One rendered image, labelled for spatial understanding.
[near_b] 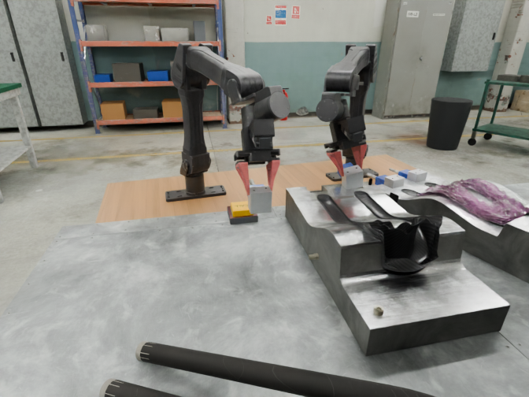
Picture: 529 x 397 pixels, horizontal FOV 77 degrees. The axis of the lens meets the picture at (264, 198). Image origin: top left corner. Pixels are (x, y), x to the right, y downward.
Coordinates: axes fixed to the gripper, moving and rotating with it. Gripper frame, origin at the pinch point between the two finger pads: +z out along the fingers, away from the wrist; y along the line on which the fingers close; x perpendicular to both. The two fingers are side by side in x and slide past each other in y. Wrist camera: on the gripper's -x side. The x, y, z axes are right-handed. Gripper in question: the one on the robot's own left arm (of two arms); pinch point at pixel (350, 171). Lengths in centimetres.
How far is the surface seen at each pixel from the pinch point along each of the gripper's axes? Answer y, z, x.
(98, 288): -66, 7, -21
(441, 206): 16.7, 13.2, -12.4
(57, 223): -172, 5, 181
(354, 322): -19.1, 19.8, -38.9
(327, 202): -10.0, 5.5, -5.8
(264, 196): -26.7, -1.8, -15.3
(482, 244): 19.3, 21.7, -21.4
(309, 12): 168, -207, 493
